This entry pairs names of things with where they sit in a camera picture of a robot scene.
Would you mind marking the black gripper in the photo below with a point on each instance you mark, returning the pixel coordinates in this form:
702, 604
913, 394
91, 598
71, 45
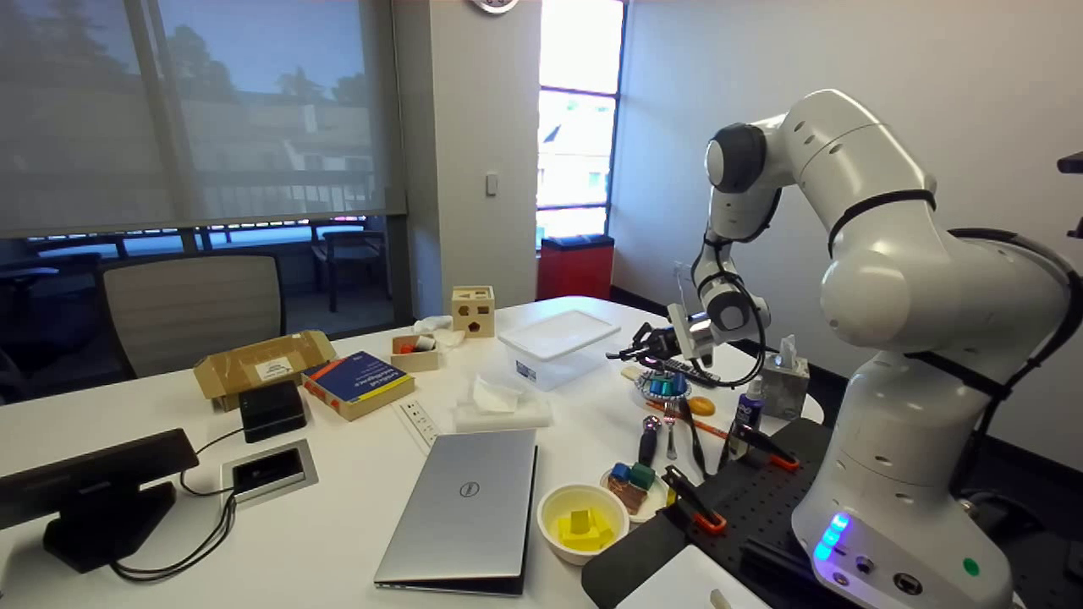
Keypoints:
667, 344

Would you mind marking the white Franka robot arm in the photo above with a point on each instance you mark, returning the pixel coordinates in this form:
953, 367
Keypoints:
935, 291

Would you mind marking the blue patterned bowl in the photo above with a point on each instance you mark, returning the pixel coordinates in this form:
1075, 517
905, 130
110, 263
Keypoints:
643, 394

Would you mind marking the yellow bowl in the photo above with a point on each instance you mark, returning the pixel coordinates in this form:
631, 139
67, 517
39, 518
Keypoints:
549, 534

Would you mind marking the clear plastic lidded container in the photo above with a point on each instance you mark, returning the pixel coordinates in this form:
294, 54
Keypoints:
561, 344

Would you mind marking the red bin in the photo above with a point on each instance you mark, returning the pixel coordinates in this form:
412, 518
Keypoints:
575, 273

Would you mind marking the orange round toy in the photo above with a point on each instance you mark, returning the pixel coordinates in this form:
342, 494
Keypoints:
702, 409

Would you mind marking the black marker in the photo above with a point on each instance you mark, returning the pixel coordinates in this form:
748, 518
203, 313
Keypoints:
693, 435

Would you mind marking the orange pen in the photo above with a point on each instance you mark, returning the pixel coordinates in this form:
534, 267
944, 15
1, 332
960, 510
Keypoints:
706, 427

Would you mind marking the blue toy block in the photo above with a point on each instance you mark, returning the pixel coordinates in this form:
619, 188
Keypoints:
618, 471

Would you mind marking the green toy block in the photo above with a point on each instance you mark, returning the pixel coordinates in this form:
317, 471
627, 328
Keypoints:
640, 475

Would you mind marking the small spray bottle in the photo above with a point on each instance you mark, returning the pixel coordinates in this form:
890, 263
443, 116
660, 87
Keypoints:
745, 427

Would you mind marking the white crumpled cloth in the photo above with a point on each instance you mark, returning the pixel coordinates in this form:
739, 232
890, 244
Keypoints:
501, 405

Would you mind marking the red toy block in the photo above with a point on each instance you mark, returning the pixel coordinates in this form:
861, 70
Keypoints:
623, 494

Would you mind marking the black orange clamp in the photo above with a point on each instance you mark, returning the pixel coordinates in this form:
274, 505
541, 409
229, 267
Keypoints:
768, 449
693, 499

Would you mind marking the yellow toy block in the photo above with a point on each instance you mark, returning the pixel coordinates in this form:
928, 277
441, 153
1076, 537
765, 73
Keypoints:
583, 531

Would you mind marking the black perforated mounting board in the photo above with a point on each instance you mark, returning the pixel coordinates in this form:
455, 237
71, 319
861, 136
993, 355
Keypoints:
755, 510

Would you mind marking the black flat mat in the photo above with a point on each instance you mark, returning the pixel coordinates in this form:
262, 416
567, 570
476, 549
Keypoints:
631, 559

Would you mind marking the small wooden tray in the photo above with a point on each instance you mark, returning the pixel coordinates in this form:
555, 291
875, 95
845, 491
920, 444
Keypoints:
415, 355

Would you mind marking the white remote control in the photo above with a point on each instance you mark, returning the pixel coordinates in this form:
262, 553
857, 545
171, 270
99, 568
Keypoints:
418, 423

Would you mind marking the silver laptop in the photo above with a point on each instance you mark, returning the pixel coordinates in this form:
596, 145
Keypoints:
460, 510

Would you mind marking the bright tall window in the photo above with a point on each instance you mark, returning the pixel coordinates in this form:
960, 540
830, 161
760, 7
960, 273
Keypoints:
575, 113

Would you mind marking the white paper sheet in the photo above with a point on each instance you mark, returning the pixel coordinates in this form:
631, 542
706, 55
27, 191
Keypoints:
688, 586

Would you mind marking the blue book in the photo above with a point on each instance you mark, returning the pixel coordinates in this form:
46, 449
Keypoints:
360, 382

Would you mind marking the small black box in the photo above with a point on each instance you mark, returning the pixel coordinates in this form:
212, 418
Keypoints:
272, 412

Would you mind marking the cardboard box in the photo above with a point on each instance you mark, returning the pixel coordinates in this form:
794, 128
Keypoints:
262, 367

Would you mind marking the table power outlet panel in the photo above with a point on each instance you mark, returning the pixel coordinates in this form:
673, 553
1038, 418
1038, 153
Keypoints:
268, 470

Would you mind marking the grey roller blind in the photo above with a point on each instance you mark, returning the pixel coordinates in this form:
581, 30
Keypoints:
257, 113

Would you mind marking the beige office chair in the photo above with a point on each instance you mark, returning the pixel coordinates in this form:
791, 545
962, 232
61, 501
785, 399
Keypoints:
189, 310

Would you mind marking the black video bar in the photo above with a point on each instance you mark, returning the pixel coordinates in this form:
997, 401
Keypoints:
96, 484

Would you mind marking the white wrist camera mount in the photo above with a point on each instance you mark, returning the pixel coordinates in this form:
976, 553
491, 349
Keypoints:
697, 324

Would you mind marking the white light switch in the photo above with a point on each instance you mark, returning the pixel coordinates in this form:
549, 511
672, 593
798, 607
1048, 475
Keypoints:
491, 188

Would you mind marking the wall clock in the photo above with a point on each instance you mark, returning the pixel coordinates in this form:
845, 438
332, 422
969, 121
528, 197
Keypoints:
494, 5

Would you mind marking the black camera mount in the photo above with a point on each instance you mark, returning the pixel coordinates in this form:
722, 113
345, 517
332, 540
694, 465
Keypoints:
1071, 165

